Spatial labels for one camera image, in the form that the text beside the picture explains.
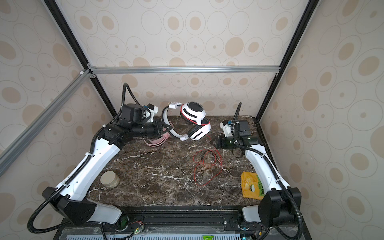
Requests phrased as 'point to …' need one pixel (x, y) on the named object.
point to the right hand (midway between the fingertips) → (215, 141)
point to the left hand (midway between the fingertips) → (175, 126)
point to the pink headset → (157, 142)
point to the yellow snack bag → (252, 187)
